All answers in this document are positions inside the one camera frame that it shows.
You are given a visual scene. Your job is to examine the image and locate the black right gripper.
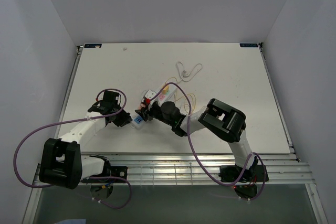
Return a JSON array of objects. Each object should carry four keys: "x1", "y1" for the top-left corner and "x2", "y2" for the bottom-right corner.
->
[{"x1": 136, "y1": 101, "x2": 174, "y2": 126}]

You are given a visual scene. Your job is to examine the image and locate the white colourful power strip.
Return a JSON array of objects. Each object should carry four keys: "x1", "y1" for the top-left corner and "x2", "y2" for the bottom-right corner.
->
[{"x1": 131, "y1": 83, "x2": 177, "y2": 130}]

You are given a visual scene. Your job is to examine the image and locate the yellow charger plug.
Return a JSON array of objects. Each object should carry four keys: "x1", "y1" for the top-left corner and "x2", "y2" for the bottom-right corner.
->
[{"x1": 162, "y1": 85, "x2": 169, "y2": 94}]

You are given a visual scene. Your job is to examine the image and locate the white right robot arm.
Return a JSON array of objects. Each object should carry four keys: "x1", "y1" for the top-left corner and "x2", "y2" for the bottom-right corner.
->
[{"x1": 135, "y1": 98, "x2": 258, "y2": 182}]

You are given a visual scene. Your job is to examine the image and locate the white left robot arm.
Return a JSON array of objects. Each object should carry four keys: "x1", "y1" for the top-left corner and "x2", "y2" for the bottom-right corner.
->
[{"x1": 39, "y1": 89, "x2": 132, "y2": 189}]

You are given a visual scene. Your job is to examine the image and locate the blue label left corner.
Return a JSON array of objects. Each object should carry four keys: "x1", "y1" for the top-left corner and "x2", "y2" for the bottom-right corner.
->
[{"x1": 84, "y1": 44, "x2": 102, "y2": 48}]

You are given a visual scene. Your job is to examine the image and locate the blue label corner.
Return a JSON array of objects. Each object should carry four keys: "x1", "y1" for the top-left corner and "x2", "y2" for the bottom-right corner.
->
[
  {"x1": 84, "y1": 44, "x2": 102, "y2": 48},
  {"x1": 239, "y1": 43, "x2": 258, "y2": 48}
]

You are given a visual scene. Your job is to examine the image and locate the blue label right corner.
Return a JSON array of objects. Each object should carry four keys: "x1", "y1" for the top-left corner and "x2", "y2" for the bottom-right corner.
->
[{"x1": 239, "y1": 43, "x2": 258, "y2": 48}]

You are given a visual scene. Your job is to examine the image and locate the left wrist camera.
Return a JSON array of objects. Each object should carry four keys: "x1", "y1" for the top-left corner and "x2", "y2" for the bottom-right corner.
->
[{"x1": 96, "y1": 94, "x2": 120, "y2": 104}]

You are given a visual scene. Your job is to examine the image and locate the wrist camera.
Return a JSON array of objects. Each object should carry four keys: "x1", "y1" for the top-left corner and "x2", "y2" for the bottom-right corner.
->
[
  {"x1": 96, "y1": 94, "x2": 120, "y2": 104},
  {"x1": 143, "y1": 89, "x2": 157, "y2": 104}
]

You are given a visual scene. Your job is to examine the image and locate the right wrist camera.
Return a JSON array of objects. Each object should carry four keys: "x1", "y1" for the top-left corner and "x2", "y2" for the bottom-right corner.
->
[{"x1": 143, "y1": 89, "x2": 157, "y2": 104}]

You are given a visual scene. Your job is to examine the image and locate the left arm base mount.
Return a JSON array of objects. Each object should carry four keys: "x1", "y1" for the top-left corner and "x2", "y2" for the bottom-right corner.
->
[{"x1": 106, "y1": 165, "x2": 128, "y2": 184}]

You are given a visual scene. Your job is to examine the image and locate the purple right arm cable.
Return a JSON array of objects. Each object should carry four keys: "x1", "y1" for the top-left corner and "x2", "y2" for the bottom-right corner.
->
[{"x1": 146, "y1": 82, "x2": 266, "y2": 200}]

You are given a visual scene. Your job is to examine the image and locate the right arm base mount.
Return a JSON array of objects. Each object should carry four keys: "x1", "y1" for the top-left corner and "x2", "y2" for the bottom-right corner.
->
[{"x1": 219, "y1": 163, "x2": 271, "y2": 184}]

